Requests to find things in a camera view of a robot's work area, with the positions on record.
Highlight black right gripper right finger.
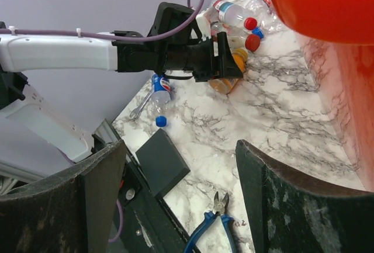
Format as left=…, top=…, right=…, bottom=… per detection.
left=236, top=140, right=373, bottom=252

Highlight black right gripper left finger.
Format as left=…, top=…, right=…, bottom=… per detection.
left=1, top=140, right=126, bottom=252

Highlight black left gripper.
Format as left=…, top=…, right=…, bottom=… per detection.
left=166, top=32, right=244, bottom=82

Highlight small orange juice bottle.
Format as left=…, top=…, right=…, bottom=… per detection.
left=209, top=48, right=248, bottom=95

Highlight red cap clear bottle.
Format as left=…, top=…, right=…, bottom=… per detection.
left=210, top=22, right=261, bottom=52

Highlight clear bottle blue label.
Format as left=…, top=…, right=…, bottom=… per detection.
left=251, top=13, right=286, bottom=39

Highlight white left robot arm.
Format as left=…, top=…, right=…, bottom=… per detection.
left=1, top=2, right=243, bottom=162

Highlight orange plastic bin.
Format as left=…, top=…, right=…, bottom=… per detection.
left=270, top=0, right=373, bottom=190

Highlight red label water bottle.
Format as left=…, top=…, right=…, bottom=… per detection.
left=213, top=0, right=258, bottom=30

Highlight black foam pad front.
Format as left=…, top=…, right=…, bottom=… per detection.
left=136, top=129, right=190, bottom=199

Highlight silver wrench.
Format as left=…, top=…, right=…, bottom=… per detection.
left=129, top=89, right=153, bottom=120

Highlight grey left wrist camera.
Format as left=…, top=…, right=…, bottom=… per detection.
left=190, top=14, right=211, bottom=41

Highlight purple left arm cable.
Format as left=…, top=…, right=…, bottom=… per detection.
left=0, top=0, right=206, bottom=43

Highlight blue handled pliers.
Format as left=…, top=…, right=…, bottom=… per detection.
left=183, top=192, right=238, bottom=252

